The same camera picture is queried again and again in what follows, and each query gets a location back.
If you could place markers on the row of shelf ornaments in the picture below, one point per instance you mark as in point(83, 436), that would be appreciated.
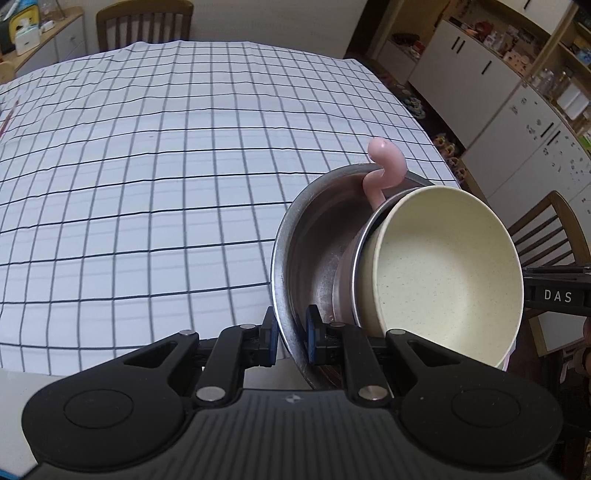
point(503, 44)

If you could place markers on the white base cabinet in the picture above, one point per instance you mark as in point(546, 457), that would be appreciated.
point(461, 69)

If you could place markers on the yellow tissue holder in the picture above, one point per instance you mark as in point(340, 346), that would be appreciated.
point(25, 16)

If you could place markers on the pink pen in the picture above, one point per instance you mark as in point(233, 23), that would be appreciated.
point(9, 115)

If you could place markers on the white wall cabinets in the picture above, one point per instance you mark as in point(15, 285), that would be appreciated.
point(531, 11)

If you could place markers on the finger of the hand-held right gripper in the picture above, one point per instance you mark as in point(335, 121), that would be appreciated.
point(554, 271)

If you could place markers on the white black checked tablecloth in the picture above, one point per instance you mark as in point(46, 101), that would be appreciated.
point(138, 184)

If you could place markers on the yellow sandals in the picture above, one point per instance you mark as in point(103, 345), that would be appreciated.
point(450, 154)

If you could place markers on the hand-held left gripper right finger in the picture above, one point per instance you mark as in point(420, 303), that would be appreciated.
point(323, 346)

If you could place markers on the white box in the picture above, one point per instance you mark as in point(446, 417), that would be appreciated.
point(30, 41)

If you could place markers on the small white gadget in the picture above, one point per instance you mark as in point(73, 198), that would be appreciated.
point(47, 26)

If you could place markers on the person's right hand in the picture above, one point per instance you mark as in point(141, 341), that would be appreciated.
point(585, 364)

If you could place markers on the wooden chair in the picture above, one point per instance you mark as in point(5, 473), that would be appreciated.
point(554, 203)
point(175, 14)

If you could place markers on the cream bowl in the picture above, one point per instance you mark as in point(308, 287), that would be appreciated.
point(443, 267)

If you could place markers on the white sticker-covered cabinet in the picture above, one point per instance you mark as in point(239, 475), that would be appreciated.
point(531, 138)

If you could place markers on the wooden side cabinet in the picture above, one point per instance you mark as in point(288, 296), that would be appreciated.
point(69, 41)

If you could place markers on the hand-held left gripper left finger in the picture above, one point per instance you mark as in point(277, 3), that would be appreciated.
point(263, 344)

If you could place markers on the wooden open shelf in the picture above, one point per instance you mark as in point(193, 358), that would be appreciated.
point(579, 44)

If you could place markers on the grey sneakers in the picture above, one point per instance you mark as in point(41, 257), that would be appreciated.
point(414, 104)

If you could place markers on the pink slippers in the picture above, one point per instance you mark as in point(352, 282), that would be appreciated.
point(390, 81)

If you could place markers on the large stainless steel bowl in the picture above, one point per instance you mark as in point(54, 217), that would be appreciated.
point(314, 258)

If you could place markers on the black shoes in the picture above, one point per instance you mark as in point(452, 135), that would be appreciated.
point(406, 44)

